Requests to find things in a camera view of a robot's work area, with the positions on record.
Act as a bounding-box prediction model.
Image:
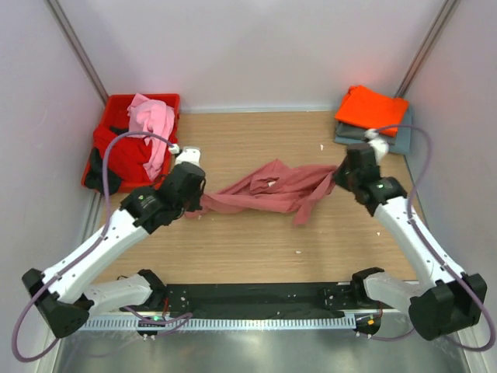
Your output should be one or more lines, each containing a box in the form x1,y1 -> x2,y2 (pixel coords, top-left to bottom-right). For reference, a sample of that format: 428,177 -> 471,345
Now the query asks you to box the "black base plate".
131,282 -> 386,320

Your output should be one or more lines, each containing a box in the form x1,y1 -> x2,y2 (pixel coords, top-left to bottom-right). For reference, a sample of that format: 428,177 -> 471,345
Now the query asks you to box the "folded orange t-shirt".
335,85 -> 409,130

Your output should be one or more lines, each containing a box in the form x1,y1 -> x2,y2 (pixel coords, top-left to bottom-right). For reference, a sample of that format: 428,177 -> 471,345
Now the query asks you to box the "red t-shirt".
107,135 -> 169,183

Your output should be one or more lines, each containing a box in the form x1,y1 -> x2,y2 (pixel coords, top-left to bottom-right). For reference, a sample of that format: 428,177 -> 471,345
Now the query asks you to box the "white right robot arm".
333,141 -> 487,340

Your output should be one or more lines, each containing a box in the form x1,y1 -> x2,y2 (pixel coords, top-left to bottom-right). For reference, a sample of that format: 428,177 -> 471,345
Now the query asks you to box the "folded grey t-shirt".
334,120 -> 397,147

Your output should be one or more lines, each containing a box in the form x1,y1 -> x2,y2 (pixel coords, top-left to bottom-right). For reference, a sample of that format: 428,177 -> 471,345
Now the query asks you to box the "black t-shirt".
83,148 -> 123,195

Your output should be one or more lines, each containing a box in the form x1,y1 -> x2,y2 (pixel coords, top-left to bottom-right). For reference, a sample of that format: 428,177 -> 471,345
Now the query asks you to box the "dusty rose t-shirt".
185,159 -> 338,226

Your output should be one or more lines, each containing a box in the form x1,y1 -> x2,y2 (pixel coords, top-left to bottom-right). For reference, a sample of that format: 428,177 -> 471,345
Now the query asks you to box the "light pink t-shirt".
127,93 -> 176,180

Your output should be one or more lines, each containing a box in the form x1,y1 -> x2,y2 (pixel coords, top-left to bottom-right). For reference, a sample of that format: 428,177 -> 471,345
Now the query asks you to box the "slotted white cable duct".
80,315 -> 356,332

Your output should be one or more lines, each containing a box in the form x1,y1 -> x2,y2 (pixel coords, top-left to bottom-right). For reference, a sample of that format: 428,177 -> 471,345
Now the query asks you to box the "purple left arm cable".
11,131 -> 193,363

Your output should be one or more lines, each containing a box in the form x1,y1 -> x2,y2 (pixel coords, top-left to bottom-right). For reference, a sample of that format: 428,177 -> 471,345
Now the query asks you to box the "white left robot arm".
22,161 -> 206,338

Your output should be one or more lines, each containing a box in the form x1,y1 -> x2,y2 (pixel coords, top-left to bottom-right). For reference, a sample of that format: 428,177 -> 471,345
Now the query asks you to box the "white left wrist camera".
168,144 -> 201,166

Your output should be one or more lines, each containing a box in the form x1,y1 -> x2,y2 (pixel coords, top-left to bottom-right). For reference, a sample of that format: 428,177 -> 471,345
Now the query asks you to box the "folded blue-grey t-shirt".
335,108 -> 412,155

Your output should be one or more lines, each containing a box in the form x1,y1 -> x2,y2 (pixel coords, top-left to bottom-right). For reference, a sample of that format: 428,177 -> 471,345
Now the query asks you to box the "aluminium frame rail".
43,0 -> 109,104

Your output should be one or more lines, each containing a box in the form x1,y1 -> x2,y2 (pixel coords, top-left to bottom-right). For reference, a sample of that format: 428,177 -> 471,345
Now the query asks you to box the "red plastic bin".
81,93 -> 180,193

